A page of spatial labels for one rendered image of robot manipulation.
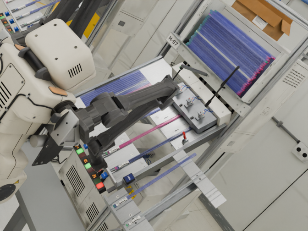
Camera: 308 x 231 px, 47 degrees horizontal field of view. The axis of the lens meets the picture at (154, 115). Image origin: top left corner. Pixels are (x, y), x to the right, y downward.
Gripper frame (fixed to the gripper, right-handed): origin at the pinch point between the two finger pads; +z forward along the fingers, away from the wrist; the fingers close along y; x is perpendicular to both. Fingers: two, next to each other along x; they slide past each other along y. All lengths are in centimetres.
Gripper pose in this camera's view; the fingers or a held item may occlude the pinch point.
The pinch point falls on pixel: (99, 170)
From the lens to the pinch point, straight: 183.2
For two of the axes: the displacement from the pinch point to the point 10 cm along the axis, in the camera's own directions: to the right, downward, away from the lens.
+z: 0.1, 6.3, 7.7
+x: -8.5, 4.2, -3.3
